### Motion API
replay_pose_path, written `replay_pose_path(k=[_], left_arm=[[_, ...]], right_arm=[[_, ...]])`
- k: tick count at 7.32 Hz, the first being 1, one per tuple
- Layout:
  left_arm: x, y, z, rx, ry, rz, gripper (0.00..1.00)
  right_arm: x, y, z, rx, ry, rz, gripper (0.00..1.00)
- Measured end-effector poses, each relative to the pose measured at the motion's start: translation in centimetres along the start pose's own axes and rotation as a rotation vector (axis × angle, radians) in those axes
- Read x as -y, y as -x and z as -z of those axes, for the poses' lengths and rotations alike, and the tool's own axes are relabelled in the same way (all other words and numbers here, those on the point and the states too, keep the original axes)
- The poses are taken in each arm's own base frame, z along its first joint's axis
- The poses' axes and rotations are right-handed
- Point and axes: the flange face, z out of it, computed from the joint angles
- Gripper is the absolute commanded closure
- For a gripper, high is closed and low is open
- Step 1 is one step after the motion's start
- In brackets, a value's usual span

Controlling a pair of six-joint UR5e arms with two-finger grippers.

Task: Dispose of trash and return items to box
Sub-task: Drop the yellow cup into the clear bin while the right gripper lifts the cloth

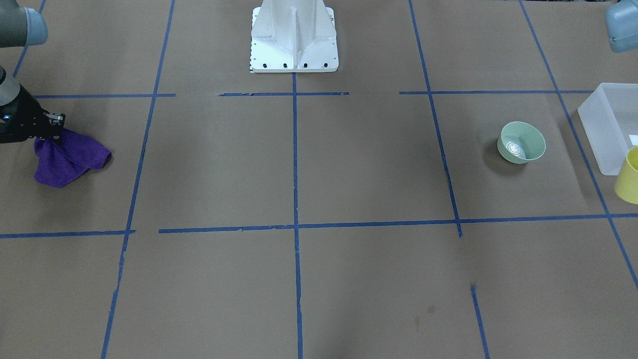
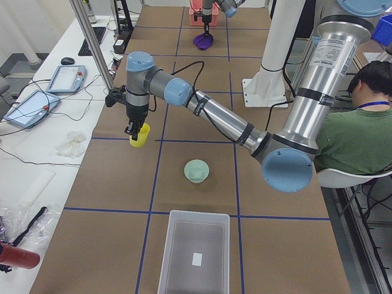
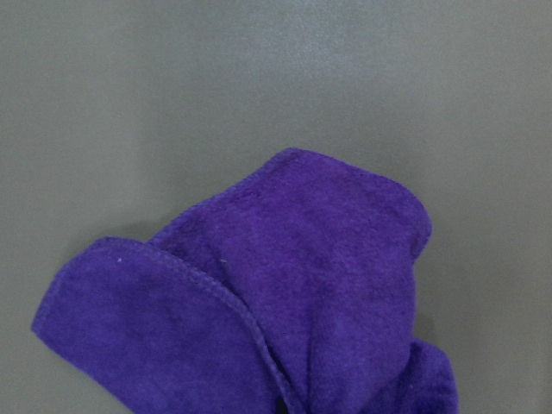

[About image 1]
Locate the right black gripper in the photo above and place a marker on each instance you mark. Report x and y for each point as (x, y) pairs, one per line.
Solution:
(20, 112)

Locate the purple cloth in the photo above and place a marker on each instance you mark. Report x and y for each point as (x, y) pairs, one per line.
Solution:
(62, 161)

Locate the yellow plastic cup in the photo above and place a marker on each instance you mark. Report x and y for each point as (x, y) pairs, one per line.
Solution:
(626, 185)

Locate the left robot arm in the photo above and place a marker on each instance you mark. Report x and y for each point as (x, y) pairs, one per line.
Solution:
(622, 25)

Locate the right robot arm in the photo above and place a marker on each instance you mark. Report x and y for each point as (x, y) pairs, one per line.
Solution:
(19, 27)

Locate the light green bowl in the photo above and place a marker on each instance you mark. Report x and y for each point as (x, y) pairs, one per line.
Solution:
(520, 142)

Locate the clear plastic bin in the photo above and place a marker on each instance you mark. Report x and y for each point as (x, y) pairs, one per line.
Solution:
(610, 119)

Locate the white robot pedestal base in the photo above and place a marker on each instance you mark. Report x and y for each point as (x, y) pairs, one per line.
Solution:
(293, 36)

